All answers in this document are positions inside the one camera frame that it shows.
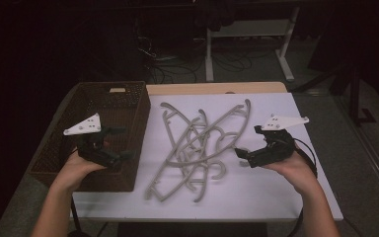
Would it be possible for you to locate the person's right hand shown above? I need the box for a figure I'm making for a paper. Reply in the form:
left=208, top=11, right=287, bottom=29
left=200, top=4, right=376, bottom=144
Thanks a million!
left=263, top=149, right=321, bottom=197

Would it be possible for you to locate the white metal desk frame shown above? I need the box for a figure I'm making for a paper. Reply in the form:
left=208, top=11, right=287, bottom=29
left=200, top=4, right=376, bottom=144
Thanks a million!
left=204, top=6, right=301, bottom=83

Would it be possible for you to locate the brown woven basket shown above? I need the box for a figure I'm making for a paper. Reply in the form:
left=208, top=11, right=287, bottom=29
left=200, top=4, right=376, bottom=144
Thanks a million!
left=28, top=81, right=152, bottom=193

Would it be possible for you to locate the black floor cable bundle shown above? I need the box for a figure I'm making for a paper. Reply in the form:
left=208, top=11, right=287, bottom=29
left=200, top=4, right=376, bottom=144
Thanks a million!
left=211, top=48, right=279, bottom=74
left=137, top=34, right=199, bottom=85

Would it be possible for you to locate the person's left hand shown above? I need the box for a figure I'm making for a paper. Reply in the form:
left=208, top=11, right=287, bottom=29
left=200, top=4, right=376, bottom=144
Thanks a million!
left=50, top=151, right=109, bottom=194

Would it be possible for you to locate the black floor stand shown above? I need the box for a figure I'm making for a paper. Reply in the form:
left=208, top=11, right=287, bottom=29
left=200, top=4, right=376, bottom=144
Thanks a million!
left=290, top=62, right=378, bottom=126

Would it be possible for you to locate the grey plastic clothes hanger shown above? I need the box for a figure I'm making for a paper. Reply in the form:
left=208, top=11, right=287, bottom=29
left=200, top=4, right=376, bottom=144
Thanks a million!
left=160, top=102, right=211, bottom=186
left=184, top=108, right=228, bottom=203
left=144, top=126, right=241, bottom=202
left=166, top=98, right=252, bottom=169

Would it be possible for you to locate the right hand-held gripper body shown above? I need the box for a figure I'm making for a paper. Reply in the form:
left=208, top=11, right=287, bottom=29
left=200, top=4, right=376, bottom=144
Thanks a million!
left=248, top=114, right=310, bottom=169

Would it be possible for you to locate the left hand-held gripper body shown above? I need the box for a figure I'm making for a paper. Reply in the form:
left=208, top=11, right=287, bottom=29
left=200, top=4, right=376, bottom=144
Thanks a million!
left=63, top=113, right=122, bottom=168

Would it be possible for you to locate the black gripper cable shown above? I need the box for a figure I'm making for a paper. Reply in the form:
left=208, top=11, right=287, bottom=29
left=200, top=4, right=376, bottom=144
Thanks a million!
left=287, top=137, right=319, bottom=237
left=69, top=197, right=84, bottom=237

